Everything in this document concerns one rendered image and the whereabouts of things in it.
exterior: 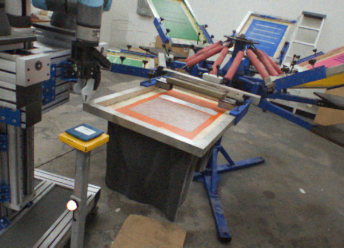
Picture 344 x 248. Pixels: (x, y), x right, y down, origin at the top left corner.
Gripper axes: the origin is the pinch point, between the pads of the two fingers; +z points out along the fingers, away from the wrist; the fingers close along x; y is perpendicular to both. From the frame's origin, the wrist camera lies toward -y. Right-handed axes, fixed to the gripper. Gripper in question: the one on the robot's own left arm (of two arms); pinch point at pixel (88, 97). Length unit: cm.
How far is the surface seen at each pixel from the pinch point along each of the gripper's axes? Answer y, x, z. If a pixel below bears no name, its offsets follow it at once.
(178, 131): -31.4, 24.5, 14.8
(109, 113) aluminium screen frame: -17.1, -2.7, 11.5
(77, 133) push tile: 3.8, -0.2, 13.2
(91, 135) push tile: 1.3, 4.1, 13.2
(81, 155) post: 2.1, 0.9, 22.8
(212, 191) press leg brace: -129, 29, 103
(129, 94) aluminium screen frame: -48, -13, 12
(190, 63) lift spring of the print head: -135, -17, 5
